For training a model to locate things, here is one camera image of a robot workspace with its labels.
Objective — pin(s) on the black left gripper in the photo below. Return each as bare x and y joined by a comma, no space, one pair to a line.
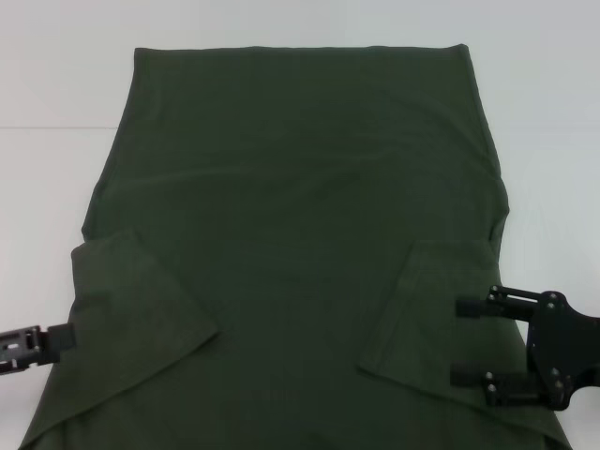
21,351

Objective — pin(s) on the dark green shirt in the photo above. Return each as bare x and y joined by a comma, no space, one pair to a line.
290,197

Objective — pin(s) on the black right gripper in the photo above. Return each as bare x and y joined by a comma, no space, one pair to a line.
562,347

